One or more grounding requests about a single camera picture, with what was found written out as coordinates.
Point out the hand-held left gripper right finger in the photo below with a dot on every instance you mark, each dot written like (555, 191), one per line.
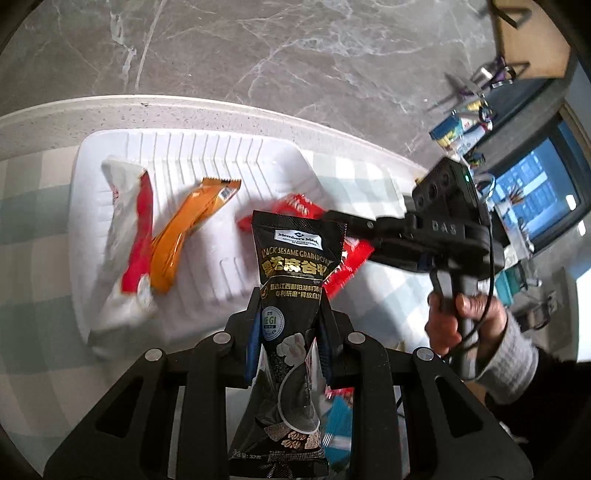
(325, 350)

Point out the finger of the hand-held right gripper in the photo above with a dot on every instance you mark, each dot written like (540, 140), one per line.
(399, 258)
(364, 225)

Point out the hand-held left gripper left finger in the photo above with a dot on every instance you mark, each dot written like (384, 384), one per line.
(253, 332)

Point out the small red snack packet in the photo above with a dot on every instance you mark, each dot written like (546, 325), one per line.
(351, 258)

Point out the red patterned snack packet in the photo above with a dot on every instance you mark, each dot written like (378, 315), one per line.
(340, 392)

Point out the teal snack packet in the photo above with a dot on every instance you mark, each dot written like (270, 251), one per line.
(339, 415)

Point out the black sesame snack packet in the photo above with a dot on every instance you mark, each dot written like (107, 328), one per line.
(295, 258)

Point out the white plastic tray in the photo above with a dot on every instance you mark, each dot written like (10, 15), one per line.
(258, 175)

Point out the orange snack packet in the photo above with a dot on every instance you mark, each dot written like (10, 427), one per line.
(184, 226)

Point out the white red snack packet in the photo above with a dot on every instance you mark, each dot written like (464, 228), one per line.
(124, 221)

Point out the person's right forearm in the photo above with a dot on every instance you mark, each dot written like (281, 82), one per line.
(512, 350)

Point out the person's right hand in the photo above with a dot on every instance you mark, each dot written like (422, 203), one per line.
(487, 318)

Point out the metal kitchen scissors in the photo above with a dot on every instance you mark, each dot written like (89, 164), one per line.
(461, 85)

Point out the green white checkered cloth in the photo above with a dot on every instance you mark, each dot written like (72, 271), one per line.
(37, 258)

